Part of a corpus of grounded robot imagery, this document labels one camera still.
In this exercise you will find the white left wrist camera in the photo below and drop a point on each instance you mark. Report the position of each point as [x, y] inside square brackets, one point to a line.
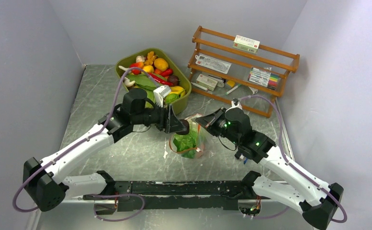
[160, 93]

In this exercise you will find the white box on top shelf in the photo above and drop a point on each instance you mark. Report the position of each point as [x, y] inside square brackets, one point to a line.
[246, 44]

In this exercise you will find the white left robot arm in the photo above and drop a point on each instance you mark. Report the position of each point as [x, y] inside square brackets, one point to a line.
[47, 181]

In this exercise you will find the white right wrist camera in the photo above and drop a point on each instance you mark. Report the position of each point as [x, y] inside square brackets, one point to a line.
[235, 103]

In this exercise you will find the clear zip bag orange zipper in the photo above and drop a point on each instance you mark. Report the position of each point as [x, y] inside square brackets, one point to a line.
[204, 143]

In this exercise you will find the short red chili toy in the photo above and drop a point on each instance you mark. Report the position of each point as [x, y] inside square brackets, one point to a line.
[166, 73]

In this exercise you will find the dark purple plum toy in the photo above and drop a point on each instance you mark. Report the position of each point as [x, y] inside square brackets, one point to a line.
[186, 127]

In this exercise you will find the white garlic bulb toy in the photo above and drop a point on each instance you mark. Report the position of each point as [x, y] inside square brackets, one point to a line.
[140, 59]

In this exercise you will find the napa cabbage toy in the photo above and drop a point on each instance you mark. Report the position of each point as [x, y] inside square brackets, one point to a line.
[186, 145]

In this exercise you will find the yellow lemon toy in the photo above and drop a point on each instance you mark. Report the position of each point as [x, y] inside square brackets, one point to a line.
[148, 69]

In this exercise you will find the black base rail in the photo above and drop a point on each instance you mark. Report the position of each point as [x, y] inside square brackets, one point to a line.
[132, 195]

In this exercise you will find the wooden shelf rack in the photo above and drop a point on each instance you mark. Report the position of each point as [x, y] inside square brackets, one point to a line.
[219, 45]

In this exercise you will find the flat green leaf toy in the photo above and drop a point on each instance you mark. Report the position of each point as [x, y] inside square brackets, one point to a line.
[143, 81]

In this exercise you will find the white pen on table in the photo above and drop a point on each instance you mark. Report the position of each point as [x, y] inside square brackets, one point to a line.
[233, 89]

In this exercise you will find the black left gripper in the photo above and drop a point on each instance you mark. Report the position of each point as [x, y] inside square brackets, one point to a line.
[167, 118]

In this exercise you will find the white mushroom toy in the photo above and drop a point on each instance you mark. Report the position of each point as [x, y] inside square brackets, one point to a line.
[128, 83]

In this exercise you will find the olive green plastic bin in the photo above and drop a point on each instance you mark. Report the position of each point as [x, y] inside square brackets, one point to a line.
[178, 105]

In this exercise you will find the red pepper toy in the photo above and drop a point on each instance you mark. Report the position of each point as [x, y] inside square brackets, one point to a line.
[138, 67]

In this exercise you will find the yellow potato toy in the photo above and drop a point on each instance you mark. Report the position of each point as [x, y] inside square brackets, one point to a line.
[161, 64]

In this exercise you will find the flat packaged stationery card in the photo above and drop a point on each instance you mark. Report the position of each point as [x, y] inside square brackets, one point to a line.
[212, 63]

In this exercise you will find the coloured marker pen set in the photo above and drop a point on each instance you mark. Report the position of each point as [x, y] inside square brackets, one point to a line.
[264, 78]

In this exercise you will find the small white green box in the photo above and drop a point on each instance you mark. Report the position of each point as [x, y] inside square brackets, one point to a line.
[206, 82]

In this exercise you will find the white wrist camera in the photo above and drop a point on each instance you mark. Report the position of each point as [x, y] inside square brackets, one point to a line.
[235, 103]
[160, 93]

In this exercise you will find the yellow banana pepper toy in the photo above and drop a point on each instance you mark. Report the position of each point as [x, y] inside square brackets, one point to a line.
[178, 90]

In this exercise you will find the dark red beet toy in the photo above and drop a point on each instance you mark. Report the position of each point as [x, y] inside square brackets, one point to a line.
[174, 80]

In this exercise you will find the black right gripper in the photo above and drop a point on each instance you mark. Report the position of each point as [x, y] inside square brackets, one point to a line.
[214, 117]

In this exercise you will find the small green lime toy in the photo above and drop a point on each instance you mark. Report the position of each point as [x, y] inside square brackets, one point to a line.
[169, 99]

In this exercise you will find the orange ginger root toy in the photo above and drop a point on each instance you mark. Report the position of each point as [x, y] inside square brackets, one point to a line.
[150, 59]

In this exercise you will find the long red chili toy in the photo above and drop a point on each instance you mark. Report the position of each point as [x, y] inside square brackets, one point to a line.
[160, 80]

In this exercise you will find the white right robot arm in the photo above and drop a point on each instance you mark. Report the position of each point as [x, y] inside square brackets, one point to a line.
[313, 198]

